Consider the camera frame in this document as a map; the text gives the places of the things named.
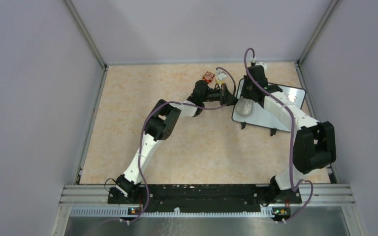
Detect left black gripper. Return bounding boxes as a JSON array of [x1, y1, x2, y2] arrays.
[[200, 83, 240, 106]]

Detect small whiteboard with black frame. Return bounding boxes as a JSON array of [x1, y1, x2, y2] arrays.
[[232, 84, 307, 132]]

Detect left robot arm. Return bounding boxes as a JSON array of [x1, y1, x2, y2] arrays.
[[115, 80, 238, 203]]

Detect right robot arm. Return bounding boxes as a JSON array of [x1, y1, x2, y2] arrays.
[[235, 62, 336, 203]]

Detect yellow toy brick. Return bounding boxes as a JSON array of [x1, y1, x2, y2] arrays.
[[214, 82, 223, 89]]

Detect red owl toy block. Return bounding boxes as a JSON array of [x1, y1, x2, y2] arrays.
[[202, 71, 215, 83]]

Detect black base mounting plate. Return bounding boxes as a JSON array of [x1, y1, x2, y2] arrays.
[[107, 184, 275, 214]]

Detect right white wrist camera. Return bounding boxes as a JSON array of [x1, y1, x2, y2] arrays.
[[250, 58, 268, 71]]

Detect white cable duct strip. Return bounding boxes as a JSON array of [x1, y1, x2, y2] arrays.
[[70, 206, 274, 218]]

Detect aluminium frame rail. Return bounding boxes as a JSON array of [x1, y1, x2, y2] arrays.
[[51, 184, 366, 236]]

